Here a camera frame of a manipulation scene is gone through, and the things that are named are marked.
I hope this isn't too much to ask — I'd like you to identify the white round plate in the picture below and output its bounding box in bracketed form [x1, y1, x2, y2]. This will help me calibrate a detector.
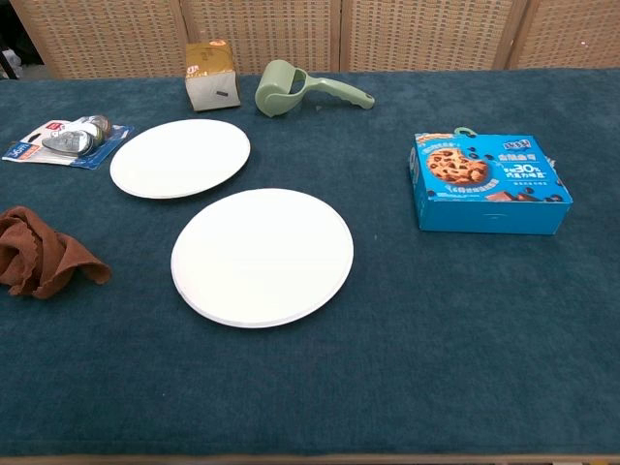
[108, 118, 252, 201]
[170, 187, 356, 329]

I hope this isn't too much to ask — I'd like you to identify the brown crumpled cloth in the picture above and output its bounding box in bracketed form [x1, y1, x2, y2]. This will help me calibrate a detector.
[0, 205, 113, 299]

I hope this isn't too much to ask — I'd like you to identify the tape rolls blister pack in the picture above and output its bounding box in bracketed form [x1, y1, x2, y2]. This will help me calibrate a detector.
[1, 114, 136, 171]

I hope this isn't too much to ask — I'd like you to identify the green lint roller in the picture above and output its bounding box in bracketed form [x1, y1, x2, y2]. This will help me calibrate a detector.
[255, 59, 376, 117]

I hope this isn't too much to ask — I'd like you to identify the blue cookie box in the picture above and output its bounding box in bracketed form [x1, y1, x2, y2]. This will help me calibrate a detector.
[409, 131, 574, 236]

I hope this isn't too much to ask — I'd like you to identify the woven rattan screen panel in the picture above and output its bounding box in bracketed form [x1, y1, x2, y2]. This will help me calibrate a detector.
[9, 0, 188, 80]
[338, 0, 529, 74]
[506, 0, 620, 72]
[179, 0, 346, 77]

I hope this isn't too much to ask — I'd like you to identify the blue fuzzy tablecloth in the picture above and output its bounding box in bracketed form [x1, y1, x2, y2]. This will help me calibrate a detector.
[0, 67, 620, 459]

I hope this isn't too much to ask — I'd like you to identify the gold tissue pack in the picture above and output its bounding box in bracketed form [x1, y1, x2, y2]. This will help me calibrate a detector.
[184, 40, 242, 111]

